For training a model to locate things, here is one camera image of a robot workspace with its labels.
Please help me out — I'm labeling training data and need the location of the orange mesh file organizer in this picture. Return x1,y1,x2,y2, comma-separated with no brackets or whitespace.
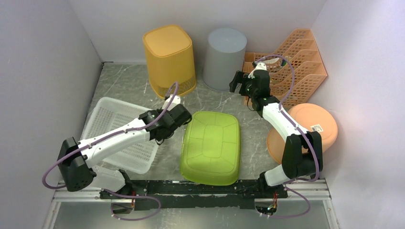
243,29,327,108

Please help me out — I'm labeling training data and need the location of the grey plastic bin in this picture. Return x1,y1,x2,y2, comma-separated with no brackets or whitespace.
202,28,247,92

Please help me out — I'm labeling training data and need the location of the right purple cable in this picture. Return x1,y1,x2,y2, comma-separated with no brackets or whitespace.
253,54,321,183

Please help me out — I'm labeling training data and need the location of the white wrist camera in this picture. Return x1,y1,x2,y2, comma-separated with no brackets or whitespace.
248,62,267,79
162,94,181,111

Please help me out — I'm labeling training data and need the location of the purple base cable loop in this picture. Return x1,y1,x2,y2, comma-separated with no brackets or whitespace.
104,189,162,221

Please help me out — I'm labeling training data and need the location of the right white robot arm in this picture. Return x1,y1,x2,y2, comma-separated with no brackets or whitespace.
229,70,323,198

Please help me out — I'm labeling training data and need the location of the yellow mesh waste bin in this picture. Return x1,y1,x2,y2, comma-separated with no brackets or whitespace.
142,24,197,98

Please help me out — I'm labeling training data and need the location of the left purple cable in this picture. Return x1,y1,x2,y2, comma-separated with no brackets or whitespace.
42,81,180,190

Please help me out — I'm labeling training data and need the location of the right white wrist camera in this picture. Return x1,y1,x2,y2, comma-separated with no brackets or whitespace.
248,62,267,79

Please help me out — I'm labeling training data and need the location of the orange plastic bucket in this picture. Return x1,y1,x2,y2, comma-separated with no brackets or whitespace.
266,103,338,164

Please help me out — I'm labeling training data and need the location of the white plastic basket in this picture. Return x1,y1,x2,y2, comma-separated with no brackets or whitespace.
81,97,158,174

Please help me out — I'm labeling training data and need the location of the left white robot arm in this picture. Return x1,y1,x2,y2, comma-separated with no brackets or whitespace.
58,104,192,198

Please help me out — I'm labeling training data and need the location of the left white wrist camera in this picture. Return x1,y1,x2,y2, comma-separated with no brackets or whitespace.
162,94,181,111

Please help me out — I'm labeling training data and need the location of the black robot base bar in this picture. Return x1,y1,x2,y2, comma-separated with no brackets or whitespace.
99,179,288,210

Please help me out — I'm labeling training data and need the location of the aluminium rail frame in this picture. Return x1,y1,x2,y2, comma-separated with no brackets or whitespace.
43,110,340,229

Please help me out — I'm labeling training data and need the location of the green plastic basin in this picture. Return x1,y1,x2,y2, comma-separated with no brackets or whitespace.
180,111,241,186

